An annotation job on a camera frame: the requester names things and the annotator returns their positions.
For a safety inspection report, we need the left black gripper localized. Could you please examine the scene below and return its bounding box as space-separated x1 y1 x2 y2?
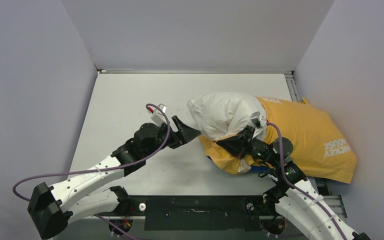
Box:
144 116 201 158

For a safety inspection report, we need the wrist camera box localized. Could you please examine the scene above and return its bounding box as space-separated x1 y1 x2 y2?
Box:
146 103 167 127
250 111 267 137

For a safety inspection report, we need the yellow and blue pillowcase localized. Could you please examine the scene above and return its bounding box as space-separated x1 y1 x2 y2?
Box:
199 96 357 184

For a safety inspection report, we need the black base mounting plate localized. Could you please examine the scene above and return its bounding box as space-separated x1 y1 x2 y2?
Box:
109 195 296 232

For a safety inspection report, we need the white pillow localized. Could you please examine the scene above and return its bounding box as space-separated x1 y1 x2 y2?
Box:
186 92 268 141

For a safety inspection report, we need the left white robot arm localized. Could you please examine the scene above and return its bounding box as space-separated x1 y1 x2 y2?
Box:
27 116 201 240

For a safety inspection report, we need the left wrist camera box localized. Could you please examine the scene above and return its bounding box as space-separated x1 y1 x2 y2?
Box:
146 103 167 127

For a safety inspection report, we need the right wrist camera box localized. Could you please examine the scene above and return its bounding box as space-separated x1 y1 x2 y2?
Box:
250 111 267 137

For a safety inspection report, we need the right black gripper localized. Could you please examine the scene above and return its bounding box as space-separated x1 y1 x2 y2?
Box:
216 125 280 167

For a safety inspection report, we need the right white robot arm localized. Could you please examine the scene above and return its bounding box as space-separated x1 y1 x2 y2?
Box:
216 122 370 240

